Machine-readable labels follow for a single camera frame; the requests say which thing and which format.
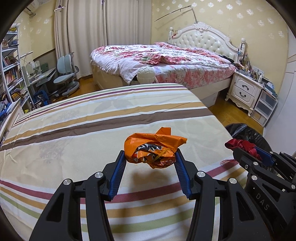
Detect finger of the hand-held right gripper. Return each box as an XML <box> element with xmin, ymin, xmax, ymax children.
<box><xmin>232</xmin><ymin>147</ymin><xmax>296</xmax><ymax>188</ymax></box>
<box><xmin>255</xmin><ymin>146</ymin><xmax>296</xmax><ymax>178</ymax></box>

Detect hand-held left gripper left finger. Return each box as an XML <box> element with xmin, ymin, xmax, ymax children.
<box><xmin>30</xmin><ymin>150</ymin><xmax>127</xmax><ymax>241</ymax></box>

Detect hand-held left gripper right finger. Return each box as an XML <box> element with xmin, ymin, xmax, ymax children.
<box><xmin>173</xmin><ymin>148</ymin><xmax>270</xmax><ymax>241</ymax></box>

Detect dark red bag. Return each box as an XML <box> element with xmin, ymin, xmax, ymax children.
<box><xmin>225</xmin><ymin>138</ymin><xmax>263</xmax><ymax>160</ymax></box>

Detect black trash bin with liner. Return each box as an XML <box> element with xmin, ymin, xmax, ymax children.
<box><xmin>225</xmin><ymin>123</ymin><xmax>274</xmax><ymax>153</ymax></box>

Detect orange plastic bag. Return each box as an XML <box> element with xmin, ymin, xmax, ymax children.
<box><xmin>124</xmin><ymin>127</ymin><xmax>188</xmax><ymax>169</ymax></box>

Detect clear plastic drawer unit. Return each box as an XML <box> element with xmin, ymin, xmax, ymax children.
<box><xmin>251</xmin><ymin>89</ymin><xmax>278</xmax><ymax>127</ymax></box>

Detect striped bed sheet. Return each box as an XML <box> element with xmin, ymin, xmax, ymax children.
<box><xmin>0</xmin><ymin>83</ymin><xmax>249</xmax><ymax>241</ymax></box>

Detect white wardrobe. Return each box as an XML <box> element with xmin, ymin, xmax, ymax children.
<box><xmin>264</xmin><ymin>28</ymin><xmax>296</xmax><ymax>158</ymax></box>

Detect white storage box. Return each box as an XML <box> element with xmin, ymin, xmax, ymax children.
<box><xmin>200</xmin><ymin>90</ymin><xmax>219</xmax><ymax>107</ymax></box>

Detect white nightstand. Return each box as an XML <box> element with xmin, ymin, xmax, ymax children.
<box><xmin>225</xmin><ymin>71</ymin><xmax>264</xmax><ymax>116</ymax></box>

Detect group of small bottles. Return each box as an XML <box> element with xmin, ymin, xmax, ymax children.
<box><xmin>238</xmin><ymin>61</ymin><xmax>265</xmax><ymax>81</ymax></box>

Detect white volleyball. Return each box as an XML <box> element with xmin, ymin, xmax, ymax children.
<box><xmin>136</xmin><ymin>66</ymin><xmax>155</xmax><ymax>84</ymax></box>

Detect blue storage crate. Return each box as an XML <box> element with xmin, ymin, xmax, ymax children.
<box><xmin>32</xmin><ymin>91</ymin><xmax>49</xmax><ymax>106</ymax></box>

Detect floral quilt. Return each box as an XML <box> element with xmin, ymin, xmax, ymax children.
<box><xmin>90</xmin><ymin>42</ymin><xmax>236</xmax><ymax>84</ymax></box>

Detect grey study desk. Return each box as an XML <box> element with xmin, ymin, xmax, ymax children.
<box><xmin>22</xmin><ymin>67</ymin><xmax>57</xmax><ymax>107</ymax></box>

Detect light blue desk chair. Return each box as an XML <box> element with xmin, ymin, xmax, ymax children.
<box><xmin>50</xmin><ymin>54</ymin><xmax>80</xmax><ymax>98</ymax></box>

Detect white bed with tufted headboard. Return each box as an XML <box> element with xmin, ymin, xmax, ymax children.
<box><xmin>90</xmin><ymin>22</ymin><xmax>245</xmax><ymax>105</ymax></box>

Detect beige curtain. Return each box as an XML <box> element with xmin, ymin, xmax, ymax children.
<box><xmin>54</xmin><ymin>0</ymin><xmax>153</xmax><ymax>80</ymax></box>

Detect white bookshelf with books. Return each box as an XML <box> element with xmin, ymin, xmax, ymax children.
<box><xmin>0</xmin><ymin>30</ymin><xmax>30</xmax><ymax>109</ymax></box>

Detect white air conditioner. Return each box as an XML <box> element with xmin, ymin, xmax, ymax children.
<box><xmin>24</xmin><ymin>0</ymin><xmax>43</xmax><ymax>13</ymax></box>

